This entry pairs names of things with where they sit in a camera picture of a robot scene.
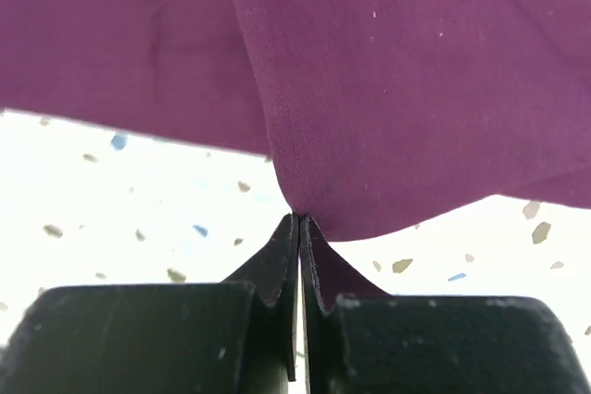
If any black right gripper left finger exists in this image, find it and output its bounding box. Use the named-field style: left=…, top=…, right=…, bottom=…
left=1, top=215, right=298, bottom=394

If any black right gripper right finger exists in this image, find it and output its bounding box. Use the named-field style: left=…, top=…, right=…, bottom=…
left=299, top=217, right=590, bottom=394

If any purple surgical cloth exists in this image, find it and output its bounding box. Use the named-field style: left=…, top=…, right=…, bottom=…
left=0, top=0, right=591, bottom=298

